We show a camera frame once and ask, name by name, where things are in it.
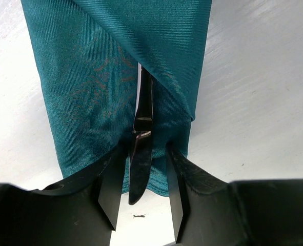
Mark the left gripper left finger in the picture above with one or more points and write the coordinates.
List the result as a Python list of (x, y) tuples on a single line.
[(81, 209)]

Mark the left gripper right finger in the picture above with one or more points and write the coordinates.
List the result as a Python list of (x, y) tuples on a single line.
[(208, 211)]

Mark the teal cloth napkin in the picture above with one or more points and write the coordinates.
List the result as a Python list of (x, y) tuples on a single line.
[(87, 55)]

